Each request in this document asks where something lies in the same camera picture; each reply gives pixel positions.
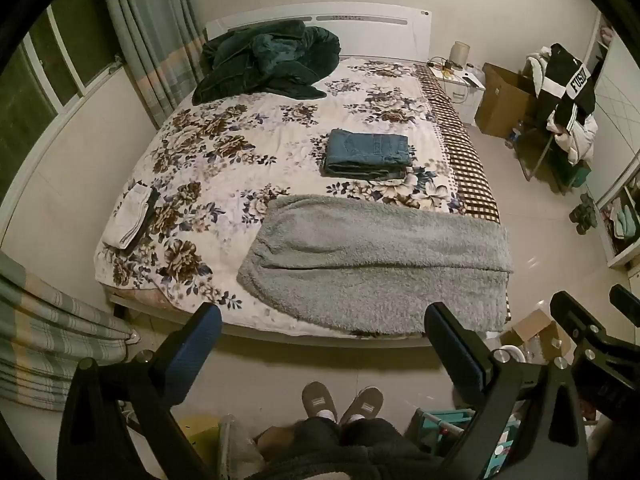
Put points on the dark green plush blanket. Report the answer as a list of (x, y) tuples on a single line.
[(260, 65)]

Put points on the plastic water bottle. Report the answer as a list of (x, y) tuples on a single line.
[(512, 135)]

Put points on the chair piled with clothes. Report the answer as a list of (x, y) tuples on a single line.
[(580, 132)]

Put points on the black and white jacket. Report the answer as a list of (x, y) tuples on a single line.
[(570, 80)]

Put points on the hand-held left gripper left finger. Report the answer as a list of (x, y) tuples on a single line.
[(197, 347)]

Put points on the brown checked bed sheet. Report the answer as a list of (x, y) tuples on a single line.
[(462, 160)]

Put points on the folded dark cloth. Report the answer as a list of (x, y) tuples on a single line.
[(150, 210)]

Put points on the green striped curtain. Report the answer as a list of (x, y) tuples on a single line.
[(45, 330), (145, 45)]

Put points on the person's grey slipper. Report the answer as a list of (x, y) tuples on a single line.
[(364, 405), (319, 402)]

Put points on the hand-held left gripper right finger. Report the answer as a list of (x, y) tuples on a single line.
[(452, 352)]

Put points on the bed frame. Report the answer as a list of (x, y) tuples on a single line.
[(280, 332)]

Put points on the large cardboard box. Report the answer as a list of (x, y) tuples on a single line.
[(500, 100)]

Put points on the white nightstand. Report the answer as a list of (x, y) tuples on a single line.
[(467, 95)]

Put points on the teal basket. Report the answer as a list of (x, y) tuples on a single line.
[(440, 427)]

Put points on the green plush slippers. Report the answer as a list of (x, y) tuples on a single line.
[(582, 215)]

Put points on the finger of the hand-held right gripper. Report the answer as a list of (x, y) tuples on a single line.
[(575, 315), (626, 297)]

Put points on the white wardrobe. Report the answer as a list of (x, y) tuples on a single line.
[(620, 105)]

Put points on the folded blue jeans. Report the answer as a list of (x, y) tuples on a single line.
[(367, 147)]

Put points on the green storage bin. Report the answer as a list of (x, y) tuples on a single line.
[(572, 175)]

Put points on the person's right grey slipper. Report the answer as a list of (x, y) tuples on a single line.
[(364, 405)]

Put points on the bed with floral cover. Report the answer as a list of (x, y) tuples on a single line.
[(250, 135)]

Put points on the dark chair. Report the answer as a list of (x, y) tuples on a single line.
[(532, 152)]

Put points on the white bed headboard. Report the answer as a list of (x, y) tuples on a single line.
[(350, 30)]

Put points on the window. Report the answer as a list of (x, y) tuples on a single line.
[(45, 80)]

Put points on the small open cardboard box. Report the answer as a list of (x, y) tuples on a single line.
[(535, 330)]

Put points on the person's legs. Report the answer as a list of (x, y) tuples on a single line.
[(345, 452)]

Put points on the cream table lamp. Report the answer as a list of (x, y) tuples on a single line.
[(459, 52)]

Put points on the folded white cloth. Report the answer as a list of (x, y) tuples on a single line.
[(127, 215)]

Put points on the person's left grey slipper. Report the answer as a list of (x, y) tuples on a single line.
[(319, 402)]

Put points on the grey fleece pants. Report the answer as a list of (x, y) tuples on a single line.
[(375, 265)]

